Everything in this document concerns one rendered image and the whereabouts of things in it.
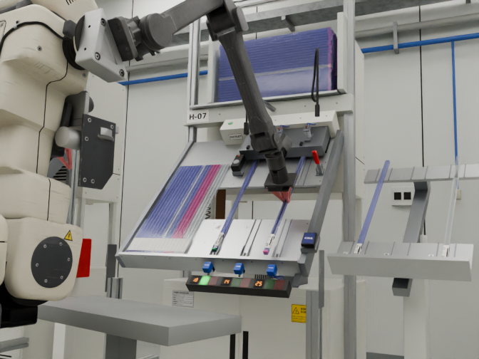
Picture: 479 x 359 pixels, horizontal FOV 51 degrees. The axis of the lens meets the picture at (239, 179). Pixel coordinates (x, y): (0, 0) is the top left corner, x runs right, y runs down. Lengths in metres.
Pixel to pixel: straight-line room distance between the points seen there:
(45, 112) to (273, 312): 1.13
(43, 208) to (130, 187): 3.24
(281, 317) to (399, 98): 2.09
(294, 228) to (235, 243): 0.20
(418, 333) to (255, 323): 0.65
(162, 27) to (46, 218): 0.48
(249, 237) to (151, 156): 2.64
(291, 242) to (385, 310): 1.94
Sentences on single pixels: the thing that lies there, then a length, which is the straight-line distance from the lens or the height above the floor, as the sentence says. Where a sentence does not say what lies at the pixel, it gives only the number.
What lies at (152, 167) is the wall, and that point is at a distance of 4.21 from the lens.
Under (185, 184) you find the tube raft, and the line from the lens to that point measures 2.02.
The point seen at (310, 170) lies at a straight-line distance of 1.88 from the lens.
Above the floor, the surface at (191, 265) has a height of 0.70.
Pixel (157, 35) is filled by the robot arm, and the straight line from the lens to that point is 1.16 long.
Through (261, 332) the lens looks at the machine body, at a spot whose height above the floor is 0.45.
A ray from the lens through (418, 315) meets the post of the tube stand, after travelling 1.54.
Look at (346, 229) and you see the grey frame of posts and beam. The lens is 2.02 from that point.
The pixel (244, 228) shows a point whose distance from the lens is 1.72.
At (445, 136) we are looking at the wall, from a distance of 3.50.
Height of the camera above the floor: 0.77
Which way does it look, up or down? 7 degrees up
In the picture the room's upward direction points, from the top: 1 degrees clockwise
